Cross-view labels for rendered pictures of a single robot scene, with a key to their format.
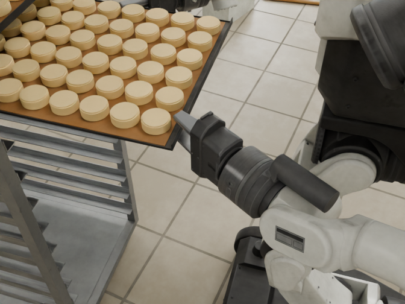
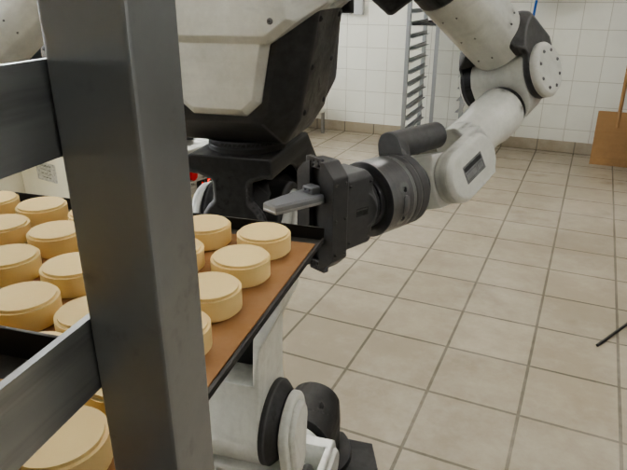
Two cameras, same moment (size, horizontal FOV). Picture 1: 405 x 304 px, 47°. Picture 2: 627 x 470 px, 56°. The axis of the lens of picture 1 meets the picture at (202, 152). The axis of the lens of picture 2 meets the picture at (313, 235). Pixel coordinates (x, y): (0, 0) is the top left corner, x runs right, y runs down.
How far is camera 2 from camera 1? 85 cm
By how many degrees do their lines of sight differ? 74
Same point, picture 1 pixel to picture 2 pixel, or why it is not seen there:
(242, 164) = (388, 164)
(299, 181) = (422, 132)
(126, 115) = (255, 253)
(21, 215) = not seen: outside the picture
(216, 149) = (364, 174)
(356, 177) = not seen: hidden behind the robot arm
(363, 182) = not seen: hidden behind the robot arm
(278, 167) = (404, 137)
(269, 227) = (460, 177)
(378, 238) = (479, 117)
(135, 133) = (281, 266)
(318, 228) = (478, 132)
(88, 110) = (230, 287)
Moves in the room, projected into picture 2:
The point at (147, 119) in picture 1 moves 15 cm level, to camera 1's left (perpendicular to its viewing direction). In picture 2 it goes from (270, 236) to (254, 322)
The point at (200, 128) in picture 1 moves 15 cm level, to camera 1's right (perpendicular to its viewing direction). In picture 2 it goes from (336, 167) to (332, 134)
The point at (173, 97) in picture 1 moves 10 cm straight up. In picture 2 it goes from (214, 219) to (206, 117)
